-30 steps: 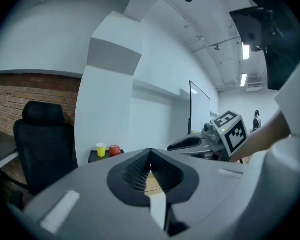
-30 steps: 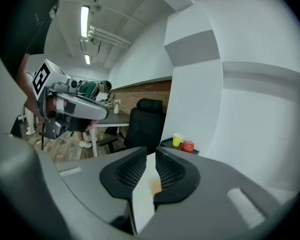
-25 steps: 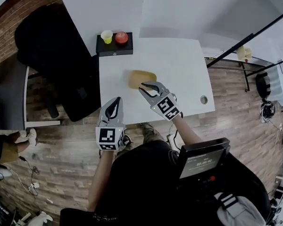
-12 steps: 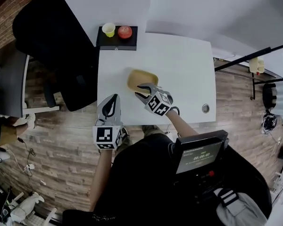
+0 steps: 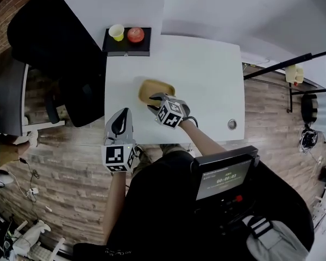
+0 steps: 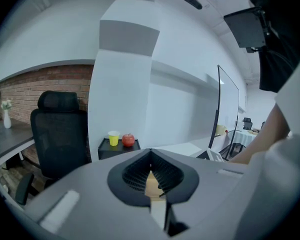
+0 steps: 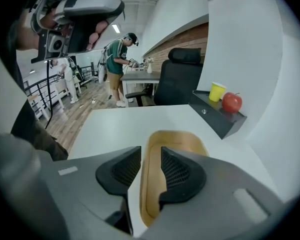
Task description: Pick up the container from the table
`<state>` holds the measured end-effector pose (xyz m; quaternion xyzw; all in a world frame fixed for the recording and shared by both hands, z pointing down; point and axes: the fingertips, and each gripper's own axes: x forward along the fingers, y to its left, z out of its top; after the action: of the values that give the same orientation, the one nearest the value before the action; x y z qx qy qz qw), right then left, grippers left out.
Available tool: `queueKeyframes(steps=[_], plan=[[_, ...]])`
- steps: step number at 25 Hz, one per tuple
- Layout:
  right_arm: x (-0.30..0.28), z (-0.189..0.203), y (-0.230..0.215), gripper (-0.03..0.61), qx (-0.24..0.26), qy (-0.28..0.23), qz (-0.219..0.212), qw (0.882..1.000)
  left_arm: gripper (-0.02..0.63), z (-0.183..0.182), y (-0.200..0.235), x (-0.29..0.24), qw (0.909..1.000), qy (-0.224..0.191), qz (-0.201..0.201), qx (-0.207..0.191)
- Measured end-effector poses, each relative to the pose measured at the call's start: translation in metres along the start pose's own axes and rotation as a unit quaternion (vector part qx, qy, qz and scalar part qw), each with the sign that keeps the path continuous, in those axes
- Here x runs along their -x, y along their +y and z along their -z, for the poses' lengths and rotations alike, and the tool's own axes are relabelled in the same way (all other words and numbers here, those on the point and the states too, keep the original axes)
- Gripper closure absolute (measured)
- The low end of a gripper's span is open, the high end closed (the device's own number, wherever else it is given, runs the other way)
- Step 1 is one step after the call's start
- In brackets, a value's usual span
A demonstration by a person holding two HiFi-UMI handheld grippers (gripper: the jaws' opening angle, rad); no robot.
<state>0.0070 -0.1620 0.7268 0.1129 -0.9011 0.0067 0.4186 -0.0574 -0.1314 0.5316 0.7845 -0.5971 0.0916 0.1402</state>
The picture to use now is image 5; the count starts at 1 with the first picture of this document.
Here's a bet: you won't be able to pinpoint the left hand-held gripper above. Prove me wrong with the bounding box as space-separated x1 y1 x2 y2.
101 107 137 173

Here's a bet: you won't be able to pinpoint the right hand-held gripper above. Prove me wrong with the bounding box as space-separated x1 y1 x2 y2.
147 91 191 129

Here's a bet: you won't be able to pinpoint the tan wooden tray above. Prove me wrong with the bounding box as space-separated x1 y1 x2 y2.
138 79 177 105

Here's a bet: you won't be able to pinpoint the person's left forearm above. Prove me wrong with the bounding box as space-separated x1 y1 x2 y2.
102 171 127 246

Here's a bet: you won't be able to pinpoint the grey shoulder bag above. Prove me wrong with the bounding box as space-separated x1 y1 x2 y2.
241 215 310 261

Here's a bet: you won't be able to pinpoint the person's right forearm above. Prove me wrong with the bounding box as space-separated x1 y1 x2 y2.
178 120 228 157

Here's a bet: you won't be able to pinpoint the person's left shoe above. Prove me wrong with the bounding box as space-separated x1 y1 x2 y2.
134 145 153 171

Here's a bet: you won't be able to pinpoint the person's olive trousers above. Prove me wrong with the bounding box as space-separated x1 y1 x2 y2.
160 143 190 157

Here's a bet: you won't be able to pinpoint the white table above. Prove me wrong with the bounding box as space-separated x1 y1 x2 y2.
104 34 246 146

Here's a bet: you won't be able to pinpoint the black box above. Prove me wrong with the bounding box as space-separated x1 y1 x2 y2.
102 27 152 57

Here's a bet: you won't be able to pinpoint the red apple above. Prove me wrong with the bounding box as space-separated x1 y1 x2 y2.
127 27 145 44

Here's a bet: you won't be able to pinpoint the yellow paper cup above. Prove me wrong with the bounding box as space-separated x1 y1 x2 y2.
108 24 125 42

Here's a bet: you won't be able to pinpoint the person's black shirt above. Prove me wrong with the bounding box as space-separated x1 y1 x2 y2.
73 150 315 261

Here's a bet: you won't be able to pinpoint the black office chair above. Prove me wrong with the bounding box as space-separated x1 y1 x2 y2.
7 0 107 128

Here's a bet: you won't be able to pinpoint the chest-mounted black screen device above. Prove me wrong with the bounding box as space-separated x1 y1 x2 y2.
191 145 260 228

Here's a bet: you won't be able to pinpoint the grey desk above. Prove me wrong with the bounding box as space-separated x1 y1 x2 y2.
0 55 66 138

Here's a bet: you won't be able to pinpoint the whiteboard on black stand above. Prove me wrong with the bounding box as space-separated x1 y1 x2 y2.
243 47 326 114

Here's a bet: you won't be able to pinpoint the cream holder on whiteboard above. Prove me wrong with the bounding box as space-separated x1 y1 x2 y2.
284 65 305 83

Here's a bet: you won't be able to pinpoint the black round stool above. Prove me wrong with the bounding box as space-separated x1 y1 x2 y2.
300 93 319 123

